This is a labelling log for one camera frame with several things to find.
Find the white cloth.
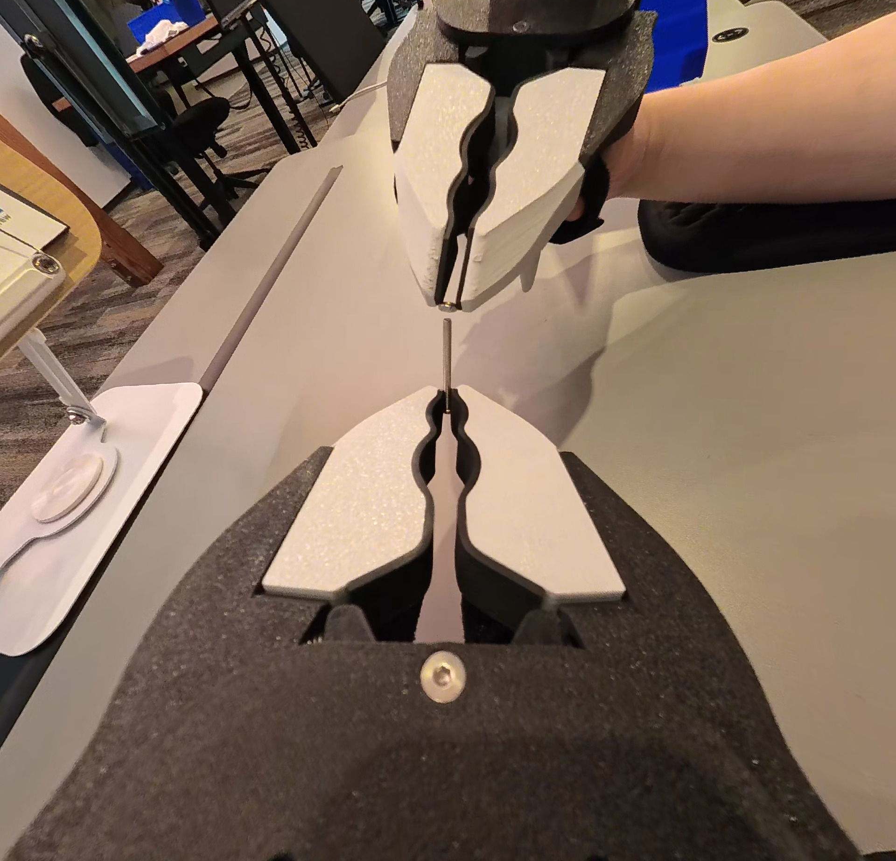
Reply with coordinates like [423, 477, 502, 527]
[136, 21, 190, 55]

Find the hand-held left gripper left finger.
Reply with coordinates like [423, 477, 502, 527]
[261, 385, 446, 627]

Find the person's right forearm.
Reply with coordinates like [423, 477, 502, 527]
[633, 12, 896, 207]

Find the wooden instruction board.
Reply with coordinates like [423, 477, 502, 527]
[0, 140, 104, 359]

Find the printed instruction sheet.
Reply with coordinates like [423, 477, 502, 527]
[0, 187, 71, 253]

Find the person's right hand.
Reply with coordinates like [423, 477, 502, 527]
[566, 101, 676, 223]

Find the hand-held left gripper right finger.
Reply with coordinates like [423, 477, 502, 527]
[450, 383, 627, 629]

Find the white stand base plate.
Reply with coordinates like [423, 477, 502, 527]
[0, 329, 204, 659]

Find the white cable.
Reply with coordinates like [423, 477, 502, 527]
[333, 80, 390, 114]

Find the black wrist rest pad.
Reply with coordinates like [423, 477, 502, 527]
[637, 198, 896, 274]

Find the black office chair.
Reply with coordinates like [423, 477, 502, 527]
[167, 96, 261, 200]

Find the blue plastic bin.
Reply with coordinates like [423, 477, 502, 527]
[126, 8, 212, 44]
[632, 0, 720, 93]

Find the wooden desk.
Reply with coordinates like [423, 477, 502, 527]
[52, 15, 270, 114]

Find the monitor on floor stand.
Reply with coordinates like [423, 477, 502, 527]
[0, 0, 225, 249]

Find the black high-back chair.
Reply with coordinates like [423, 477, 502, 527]
[237, 0, 387, 107]

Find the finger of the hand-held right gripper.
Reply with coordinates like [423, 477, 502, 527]
[392, 63, 495, 309]
[456, 66, 609, 313]

